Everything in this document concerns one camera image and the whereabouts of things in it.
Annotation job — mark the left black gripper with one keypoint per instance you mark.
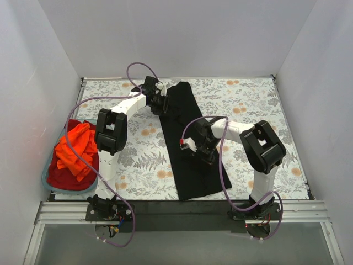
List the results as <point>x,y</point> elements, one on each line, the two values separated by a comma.
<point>164,103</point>

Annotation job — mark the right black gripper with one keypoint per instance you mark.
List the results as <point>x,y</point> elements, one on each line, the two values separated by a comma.
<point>209,155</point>

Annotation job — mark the black t shirt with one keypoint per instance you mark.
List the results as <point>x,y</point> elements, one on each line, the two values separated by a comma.
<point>190,181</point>

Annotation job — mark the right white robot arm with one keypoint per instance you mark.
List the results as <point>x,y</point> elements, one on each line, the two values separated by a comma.
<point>264,151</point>

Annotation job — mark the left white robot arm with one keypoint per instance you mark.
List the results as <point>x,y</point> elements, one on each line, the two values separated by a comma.
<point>111,138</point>

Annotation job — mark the floral table mat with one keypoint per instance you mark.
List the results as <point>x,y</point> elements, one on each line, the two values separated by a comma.
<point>144,170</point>

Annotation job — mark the orange t shirt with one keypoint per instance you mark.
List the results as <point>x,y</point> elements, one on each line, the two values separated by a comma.
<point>77,152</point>

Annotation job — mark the teal plastic basket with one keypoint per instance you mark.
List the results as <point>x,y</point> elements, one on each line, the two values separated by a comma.
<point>45,174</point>

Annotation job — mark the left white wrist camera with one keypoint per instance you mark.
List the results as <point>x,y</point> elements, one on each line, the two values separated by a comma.
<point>161,89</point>

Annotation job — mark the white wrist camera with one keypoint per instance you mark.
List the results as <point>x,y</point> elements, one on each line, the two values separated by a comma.
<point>161,89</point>
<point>188,143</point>

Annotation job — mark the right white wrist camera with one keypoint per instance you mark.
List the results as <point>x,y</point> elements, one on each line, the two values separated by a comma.
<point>188,143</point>

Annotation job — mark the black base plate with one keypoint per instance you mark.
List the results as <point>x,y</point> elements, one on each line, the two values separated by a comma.
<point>175,216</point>

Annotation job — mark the aluminium rail frame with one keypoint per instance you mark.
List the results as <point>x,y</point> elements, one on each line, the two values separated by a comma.
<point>292,211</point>

